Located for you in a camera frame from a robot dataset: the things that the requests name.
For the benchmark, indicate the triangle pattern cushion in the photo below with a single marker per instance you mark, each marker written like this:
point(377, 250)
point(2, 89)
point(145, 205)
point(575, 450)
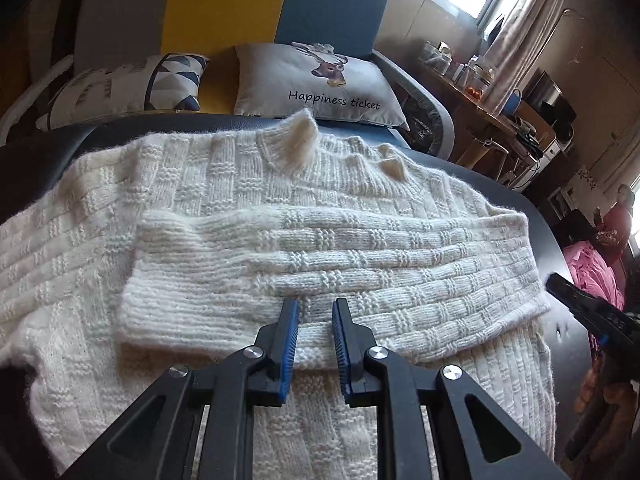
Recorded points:
point(100, 90)

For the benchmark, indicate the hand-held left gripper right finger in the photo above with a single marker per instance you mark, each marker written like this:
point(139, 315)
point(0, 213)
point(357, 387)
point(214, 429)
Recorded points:
point(342, 350)

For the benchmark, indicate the pink quilt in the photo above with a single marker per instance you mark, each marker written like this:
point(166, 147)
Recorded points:
point(585, 265)

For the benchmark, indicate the white knitted sweater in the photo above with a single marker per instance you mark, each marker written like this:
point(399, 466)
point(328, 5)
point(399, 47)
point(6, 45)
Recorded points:
point(250, 260)

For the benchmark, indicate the black television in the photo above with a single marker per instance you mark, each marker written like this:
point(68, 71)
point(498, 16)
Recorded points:
point(547, 95)

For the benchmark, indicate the white low shelf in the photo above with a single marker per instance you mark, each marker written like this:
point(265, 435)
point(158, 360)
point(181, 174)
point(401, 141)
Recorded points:
point(580, 180)

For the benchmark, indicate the person's right hand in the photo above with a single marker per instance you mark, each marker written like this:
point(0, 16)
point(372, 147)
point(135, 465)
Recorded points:
point(590, 390)

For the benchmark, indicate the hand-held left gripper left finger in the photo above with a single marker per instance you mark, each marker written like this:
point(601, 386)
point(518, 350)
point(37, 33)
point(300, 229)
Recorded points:
point(287, 350)

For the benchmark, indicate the grey yellow blue sofa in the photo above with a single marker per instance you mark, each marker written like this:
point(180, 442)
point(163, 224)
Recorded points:
point(220, 5)

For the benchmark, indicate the blue chair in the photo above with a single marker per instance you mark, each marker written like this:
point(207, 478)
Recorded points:
point(511, 102)

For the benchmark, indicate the grey deer print cushion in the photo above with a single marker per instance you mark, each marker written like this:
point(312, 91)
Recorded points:
point(280, 85)

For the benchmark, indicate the wooden side table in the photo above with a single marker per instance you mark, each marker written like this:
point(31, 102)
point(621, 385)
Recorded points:
point(480, 110)

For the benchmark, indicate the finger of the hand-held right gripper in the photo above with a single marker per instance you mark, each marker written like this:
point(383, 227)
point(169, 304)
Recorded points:
point(575, 300)

